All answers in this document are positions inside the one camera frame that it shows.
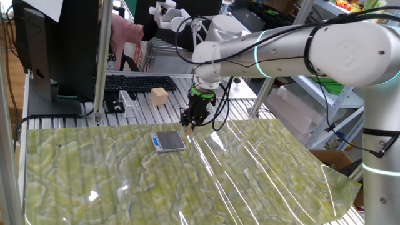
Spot large wooden block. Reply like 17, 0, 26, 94
149, 87, 169, 106

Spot green marble pattern mat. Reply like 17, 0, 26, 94
24, 117, 363, 225

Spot green adapter ring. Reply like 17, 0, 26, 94
190, 86, 216, 99

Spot black storage crate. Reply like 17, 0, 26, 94
249, 1, 295, 28

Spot green bag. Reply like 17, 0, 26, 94
312, 76, 344, 96

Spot cardboard box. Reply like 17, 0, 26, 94
309, 149, 363, 176

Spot white handheld device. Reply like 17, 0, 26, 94
149, 0, 207, 48

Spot white foam packing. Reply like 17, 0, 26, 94
264, 86, 328, 144

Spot small black device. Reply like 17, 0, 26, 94
104, 91, 126, 114

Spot person in pink top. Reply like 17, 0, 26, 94
99, 0, 159, 72

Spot aluminium frame post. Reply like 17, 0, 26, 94
0, 52, 25, 225
93, 0, 114, 126
248, 0, 316, 119

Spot black keyboard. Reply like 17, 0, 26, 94
104, 74, 178, 93

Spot black computer monitor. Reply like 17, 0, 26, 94
12, 0, 101, 103
134, 0, 223, 53

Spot silver digital pocket scale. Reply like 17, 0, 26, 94
149, 130, 187, 153

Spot white paper note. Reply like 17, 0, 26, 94
21, 0, 64, 23

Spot white red carton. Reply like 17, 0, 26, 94
123, 42, 148, 73

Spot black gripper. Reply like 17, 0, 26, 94
179, 94, 216, 129

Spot clear acrylic stand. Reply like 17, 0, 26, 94
117, 89, 138, 118

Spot white metal shelf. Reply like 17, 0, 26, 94
292, 0, 400, 149

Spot grey laptop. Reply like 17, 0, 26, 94
231, 7, 266, 34

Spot black power cable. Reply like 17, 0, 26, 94
12, 107, 95, 153

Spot grey monitor stand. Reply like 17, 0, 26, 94
23, 7, 83, 117

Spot white flat board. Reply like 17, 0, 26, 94
218, 77, 258, 100

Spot colourful packaged goods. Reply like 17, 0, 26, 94
336, 0, 390, 13

